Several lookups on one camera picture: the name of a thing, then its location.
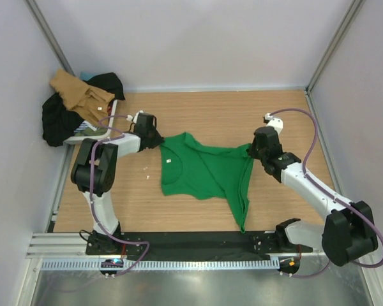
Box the slotted cable duct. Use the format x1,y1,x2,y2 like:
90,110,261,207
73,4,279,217
41,258,280,272

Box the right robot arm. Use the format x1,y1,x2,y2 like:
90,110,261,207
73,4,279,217
248,126,379,266

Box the striped garment in bin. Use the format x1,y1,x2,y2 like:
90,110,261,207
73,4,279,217
74,120,96,133

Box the white laundry bin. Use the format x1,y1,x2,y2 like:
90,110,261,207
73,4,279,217
64,99,118,145

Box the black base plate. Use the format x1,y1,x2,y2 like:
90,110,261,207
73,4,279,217
79,229,312,271

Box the purple cable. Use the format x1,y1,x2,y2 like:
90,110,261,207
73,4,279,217
269,108,383,277
89,113,151,277

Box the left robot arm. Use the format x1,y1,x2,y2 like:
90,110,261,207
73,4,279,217
71,111,164,255

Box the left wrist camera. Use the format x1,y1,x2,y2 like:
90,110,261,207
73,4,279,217
126,110,144,124

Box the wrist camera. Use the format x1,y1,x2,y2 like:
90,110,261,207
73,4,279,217
126,110,144,124
264,113,283,134

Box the black tank top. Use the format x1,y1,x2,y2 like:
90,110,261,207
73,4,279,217
85,72,125,101

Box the green tank top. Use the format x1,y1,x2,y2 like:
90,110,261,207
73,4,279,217
160,132,253,233

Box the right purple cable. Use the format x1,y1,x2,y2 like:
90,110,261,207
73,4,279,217
269,108,383,277

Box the camouflage garment in bin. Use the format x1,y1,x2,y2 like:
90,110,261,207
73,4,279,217
73,127,108,137

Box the black garment over bin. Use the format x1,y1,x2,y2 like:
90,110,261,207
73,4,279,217
41,93,84,147

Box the tan tank top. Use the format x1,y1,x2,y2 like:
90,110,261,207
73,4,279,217
49,69,115,126

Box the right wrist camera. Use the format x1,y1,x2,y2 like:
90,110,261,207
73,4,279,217
264,113,283,134

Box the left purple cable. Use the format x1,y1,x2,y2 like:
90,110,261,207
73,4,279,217
89,113,151,277

